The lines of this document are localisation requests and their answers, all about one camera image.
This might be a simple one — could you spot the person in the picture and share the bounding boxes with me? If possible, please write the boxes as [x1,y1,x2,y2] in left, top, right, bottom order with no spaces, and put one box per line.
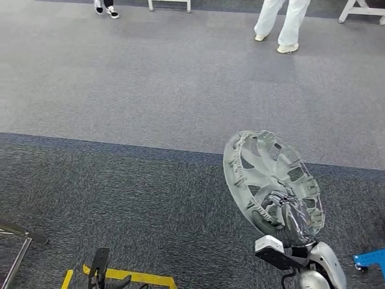
[253,0,311,55]
[93,0,121,20]

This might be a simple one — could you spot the yellow floor tape strip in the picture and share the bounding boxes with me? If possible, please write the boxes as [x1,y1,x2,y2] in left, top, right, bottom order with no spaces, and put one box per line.
[60,264,179,289]

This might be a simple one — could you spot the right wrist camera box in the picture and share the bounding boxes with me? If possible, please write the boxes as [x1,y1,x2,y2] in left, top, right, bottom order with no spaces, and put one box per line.
[255,235,310,272]

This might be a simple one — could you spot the white furniture frame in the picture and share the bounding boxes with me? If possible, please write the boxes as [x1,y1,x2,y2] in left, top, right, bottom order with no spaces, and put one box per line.
[338,0,385,26]
[147,0,192,14]

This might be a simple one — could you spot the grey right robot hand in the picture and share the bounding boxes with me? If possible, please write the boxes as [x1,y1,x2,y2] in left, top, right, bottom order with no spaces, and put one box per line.
[251,189,316,249]

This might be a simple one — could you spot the grey metal tube frame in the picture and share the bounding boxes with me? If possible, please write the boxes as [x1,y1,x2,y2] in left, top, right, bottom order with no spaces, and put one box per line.
[0,218,50,289]

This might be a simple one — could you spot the grey plastic hubcap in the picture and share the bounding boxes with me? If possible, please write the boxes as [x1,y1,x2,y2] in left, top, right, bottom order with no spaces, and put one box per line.
[222,129,325,240]

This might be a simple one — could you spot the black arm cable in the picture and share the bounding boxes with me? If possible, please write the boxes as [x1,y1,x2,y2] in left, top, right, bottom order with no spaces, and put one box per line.
[281,269,298,289]

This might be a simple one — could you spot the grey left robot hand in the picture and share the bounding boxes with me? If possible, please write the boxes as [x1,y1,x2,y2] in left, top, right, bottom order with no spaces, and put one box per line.
[103,274,132,289]

